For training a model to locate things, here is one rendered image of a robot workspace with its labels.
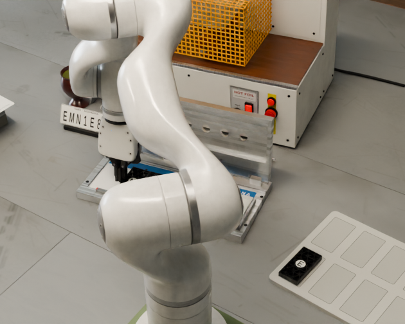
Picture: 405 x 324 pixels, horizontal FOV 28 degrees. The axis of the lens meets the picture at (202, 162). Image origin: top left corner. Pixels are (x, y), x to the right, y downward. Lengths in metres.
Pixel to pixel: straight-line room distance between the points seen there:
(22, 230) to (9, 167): 0.25
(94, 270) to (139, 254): 0.58
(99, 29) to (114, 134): 0.55
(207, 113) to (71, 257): 0.47
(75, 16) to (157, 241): 0.42
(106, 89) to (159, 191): 0.65
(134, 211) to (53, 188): 0.85
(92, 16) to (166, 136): 0.26
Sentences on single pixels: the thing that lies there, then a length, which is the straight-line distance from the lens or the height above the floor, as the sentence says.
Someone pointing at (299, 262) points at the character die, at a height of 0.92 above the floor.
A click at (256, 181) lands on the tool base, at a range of 1.98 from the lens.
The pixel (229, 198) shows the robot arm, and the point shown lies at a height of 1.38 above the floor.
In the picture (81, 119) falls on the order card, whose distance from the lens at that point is 2.23.
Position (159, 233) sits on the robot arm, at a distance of 1.26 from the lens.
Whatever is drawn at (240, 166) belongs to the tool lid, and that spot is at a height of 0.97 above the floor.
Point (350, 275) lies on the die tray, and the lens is 1.80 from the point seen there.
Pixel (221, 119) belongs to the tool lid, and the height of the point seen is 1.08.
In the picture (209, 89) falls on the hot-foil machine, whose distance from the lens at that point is 2.11.
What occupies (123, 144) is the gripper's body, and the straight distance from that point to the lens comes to 1.94.
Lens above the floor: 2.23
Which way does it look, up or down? 40 degrees down
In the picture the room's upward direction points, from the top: 3 degrees counter-clockwise
